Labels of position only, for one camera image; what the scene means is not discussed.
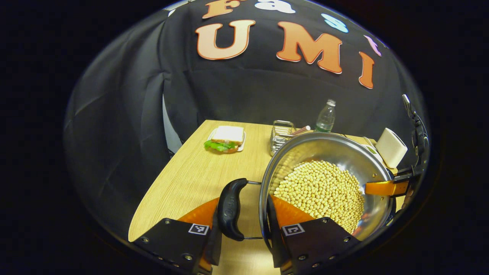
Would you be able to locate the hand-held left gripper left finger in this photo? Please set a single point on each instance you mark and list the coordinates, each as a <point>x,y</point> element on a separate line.
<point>172,244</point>

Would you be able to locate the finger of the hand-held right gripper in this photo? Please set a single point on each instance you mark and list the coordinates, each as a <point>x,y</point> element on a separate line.
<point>386,188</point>

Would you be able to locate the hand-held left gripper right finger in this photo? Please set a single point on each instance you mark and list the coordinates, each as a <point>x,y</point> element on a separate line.
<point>275,244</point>

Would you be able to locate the white toaster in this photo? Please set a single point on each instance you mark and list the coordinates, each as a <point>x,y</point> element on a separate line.
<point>391,149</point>

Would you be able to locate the white divided dish with beans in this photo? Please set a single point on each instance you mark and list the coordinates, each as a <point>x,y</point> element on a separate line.
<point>372,149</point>

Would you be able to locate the pile of soybeans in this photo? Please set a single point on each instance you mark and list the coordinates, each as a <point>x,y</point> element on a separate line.
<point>317,191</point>

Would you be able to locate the clear plastic water bottle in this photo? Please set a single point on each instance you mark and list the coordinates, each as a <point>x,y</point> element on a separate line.
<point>325,120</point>

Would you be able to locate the small pinkish tube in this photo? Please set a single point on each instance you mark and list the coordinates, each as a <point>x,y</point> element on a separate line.
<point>302,130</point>

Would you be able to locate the sandwich with lettuce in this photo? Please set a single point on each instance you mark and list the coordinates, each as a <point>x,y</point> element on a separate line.
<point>228,134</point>

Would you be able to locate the black backdrop cloth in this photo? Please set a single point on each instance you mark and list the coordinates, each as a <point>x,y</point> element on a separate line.
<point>248,91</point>

